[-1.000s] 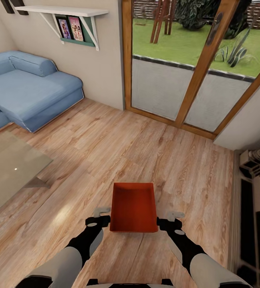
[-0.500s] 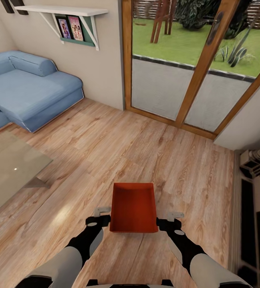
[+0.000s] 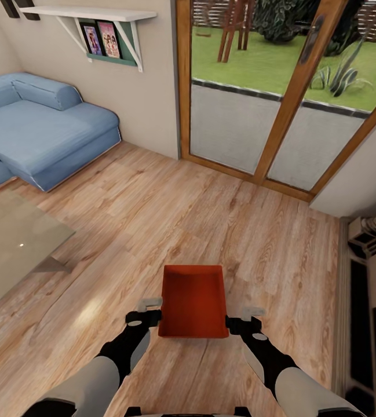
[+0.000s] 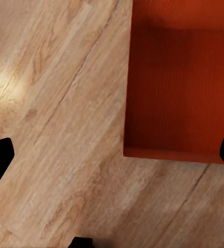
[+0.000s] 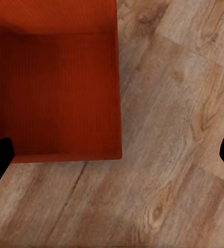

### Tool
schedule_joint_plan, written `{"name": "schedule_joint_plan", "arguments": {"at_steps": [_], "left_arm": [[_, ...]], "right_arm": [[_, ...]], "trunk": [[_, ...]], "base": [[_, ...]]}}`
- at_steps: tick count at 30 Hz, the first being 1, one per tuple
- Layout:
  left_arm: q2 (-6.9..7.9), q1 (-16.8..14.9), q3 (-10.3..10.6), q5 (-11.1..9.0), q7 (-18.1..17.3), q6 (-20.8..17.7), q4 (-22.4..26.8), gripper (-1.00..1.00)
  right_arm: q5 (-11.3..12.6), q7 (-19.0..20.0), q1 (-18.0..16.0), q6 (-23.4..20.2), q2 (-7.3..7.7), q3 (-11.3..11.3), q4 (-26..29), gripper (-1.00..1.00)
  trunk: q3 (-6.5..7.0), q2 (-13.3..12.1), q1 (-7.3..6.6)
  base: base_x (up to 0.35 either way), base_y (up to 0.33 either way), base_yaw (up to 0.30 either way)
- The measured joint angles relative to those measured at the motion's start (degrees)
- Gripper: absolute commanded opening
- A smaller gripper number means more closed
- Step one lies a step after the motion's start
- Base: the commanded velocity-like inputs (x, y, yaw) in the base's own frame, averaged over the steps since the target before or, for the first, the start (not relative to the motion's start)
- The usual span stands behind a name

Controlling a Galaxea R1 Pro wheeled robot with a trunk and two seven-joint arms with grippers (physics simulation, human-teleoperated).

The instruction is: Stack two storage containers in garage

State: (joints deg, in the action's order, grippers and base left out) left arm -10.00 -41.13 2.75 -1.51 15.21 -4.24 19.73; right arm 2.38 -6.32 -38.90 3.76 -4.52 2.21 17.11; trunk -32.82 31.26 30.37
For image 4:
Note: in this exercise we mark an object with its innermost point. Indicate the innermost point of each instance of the storage box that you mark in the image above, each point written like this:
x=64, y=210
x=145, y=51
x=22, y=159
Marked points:
x=175, y=82

